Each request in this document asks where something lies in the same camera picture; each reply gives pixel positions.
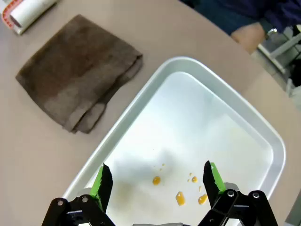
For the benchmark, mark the silver metal tray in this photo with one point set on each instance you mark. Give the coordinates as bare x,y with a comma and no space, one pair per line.
188,117

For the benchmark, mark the long orange sauce drop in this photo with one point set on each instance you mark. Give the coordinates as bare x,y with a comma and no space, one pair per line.
180,198

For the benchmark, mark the small orange sauce drop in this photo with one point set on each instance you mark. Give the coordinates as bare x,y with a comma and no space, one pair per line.
194,179

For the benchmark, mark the brown cloth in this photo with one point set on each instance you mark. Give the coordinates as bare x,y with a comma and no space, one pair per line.
75,70

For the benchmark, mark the wide orange sauce drop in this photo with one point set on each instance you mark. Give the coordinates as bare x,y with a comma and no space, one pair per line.
202,199

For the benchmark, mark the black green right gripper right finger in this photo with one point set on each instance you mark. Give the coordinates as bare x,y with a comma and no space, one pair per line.
211,186

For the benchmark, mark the person's left hand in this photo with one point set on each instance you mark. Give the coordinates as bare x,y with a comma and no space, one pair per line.
249,37

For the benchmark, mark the person in navy jacket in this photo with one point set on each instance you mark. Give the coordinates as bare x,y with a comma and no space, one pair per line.
282,9

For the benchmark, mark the round orange sauce drop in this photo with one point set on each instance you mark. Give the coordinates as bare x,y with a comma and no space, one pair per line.
156,180

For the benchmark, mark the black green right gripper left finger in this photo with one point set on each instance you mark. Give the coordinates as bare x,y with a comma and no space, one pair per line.
103,188

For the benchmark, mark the white desk with metal legs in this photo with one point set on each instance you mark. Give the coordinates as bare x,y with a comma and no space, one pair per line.
279,50

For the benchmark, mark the blue jeans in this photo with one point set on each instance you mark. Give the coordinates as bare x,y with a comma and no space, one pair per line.
223,16

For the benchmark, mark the white folding stand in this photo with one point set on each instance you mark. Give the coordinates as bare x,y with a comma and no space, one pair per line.
30,11

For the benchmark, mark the silver wristwatch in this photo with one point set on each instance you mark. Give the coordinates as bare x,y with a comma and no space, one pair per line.
272,32

